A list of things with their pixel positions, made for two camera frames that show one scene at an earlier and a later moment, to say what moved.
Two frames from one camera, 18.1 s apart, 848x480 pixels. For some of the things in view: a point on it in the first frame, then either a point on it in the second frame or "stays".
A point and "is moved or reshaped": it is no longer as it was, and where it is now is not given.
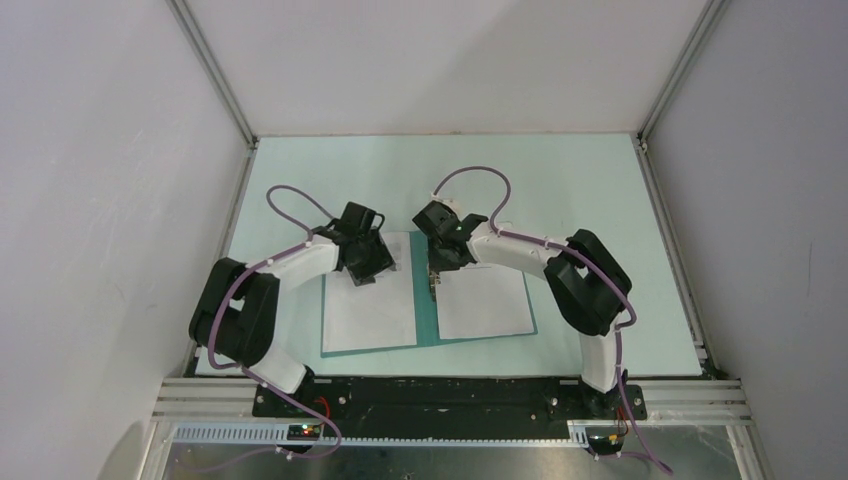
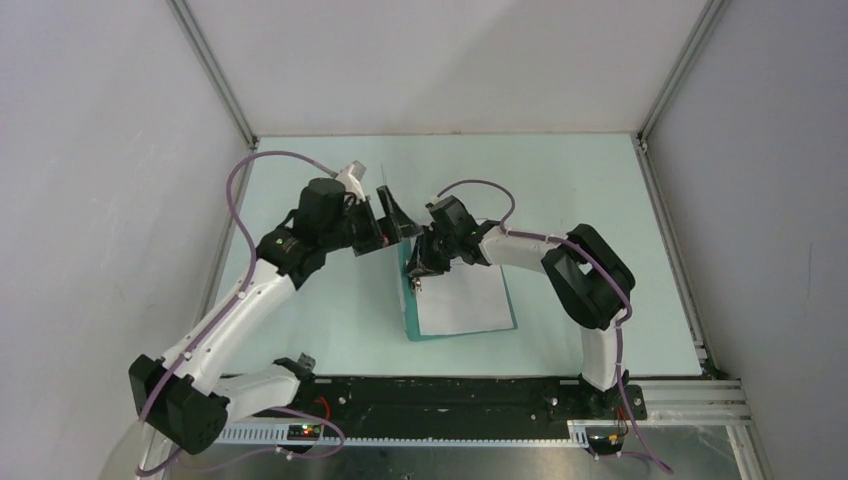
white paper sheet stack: [483, 299] is moved or reshaped
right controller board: [606, 444] stays
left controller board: [303, 432] stays
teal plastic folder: [426, 308] is moved or reshaped
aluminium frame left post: [216, 71] stays
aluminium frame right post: [710, 17] stays
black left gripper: [381, 259] -> [382, 232]
